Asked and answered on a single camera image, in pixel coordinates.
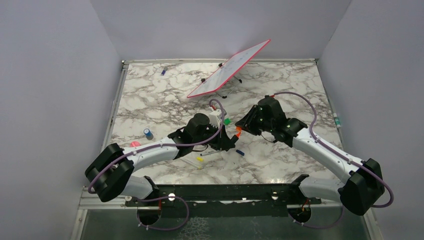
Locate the whiteboard metal stand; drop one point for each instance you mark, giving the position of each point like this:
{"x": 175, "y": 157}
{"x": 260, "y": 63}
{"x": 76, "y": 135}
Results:
{"x": 229, "y": 87}

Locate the blue cylinder container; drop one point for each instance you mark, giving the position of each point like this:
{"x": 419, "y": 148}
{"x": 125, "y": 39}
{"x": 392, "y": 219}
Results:
{"x": 148, "y": 134}

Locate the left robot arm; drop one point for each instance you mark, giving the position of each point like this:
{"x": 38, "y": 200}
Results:
{"x": 111, "y": 173}

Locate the green white marker on rail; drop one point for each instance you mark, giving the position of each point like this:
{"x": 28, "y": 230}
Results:
{"x": 336, "y": 120}

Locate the pink framed whiteboard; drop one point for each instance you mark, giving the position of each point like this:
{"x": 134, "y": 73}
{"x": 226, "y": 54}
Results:
{"x": 228, "y": 69}

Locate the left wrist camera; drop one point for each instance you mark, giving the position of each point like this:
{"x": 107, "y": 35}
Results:
{"x": 215, "y": 118}

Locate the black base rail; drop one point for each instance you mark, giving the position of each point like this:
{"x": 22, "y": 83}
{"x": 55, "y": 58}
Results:
{"x": 222, "y": 200}

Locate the white yellow-tip marker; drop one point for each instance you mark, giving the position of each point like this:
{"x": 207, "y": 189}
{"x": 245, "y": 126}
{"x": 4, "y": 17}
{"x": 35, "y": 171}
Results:
{"x": 196, "y": 164}

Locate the blue marker cap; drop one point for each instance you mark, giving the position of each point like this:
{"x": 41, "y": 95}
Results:
{"x": 240, "y": 152}

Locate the white black-tip marker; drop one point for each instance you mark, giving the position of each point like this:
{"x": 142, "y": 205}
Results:
{"x": 209, "y": 153}

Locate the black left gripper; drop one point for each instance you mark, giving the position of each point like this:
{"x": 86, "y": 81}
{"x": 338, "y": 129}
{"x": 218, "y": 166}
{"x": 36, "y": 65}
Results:
{"x": 222, "y": 141}

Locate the small purple marker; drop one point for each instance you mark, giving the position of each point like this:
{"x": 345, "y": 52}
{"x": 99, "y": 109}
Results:
{"x": 164, "y": 71}

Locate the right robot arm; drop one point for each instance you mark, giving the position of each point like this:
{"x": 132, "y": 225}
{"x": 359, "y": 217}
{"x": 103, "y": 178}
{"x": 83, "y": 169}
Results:
{"x": 359, "y": 182}

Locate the pink round object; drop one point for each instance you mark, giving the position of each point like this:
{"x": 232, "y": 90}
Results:
{"x": 135, "y": 144}

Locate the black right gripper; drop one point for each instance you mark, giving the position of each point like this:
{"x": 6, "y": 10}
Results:
{"x": 247, "y": 123}

